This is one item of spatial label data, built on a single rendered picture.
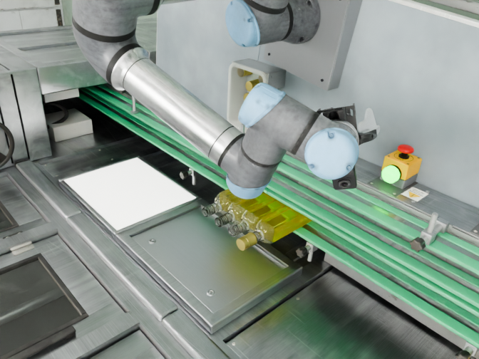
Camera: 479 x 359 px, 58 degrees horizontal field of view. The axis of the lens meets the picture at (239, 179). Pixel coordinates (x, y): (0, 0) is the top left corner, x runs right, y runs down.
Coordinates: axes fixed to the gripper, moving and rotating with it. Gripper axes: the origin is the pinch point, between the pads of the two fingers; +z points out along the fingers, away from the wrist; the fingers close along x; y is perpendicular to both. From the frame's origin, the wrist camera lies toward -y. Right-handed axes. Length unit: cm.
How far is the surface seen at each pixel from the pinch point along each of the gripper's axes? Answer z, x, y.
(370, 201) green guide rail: 11.1, -3.8, -19.2
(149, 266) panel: 3, 57, -30
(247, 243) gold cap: 2.9, 27.4, -25.2
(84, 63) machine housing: 61, 101, 34
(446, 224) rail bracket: 2.2, -19.6, -23.6
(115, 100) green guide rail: 72, 98, 18
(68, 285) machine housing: -6, 78, -30
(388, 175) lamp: 14.1, -8.9, -13.9
